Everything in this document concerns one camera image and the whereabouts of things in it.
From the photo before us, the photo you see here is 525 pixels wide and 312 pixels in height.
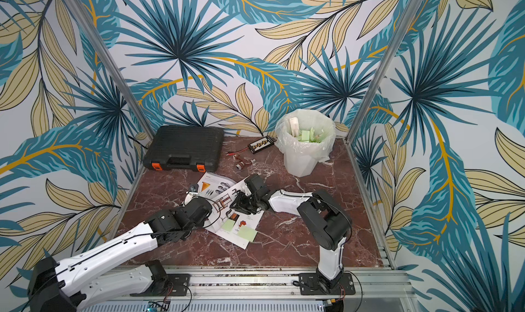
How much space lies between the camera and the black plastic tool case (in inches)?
40.3

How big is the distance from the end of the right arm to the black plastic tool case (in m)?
0.29

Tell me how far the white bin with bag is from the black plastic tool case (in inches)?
13.8

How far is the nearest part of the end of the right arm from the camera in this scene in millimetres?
722

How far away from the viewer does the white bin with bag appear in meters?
0.83
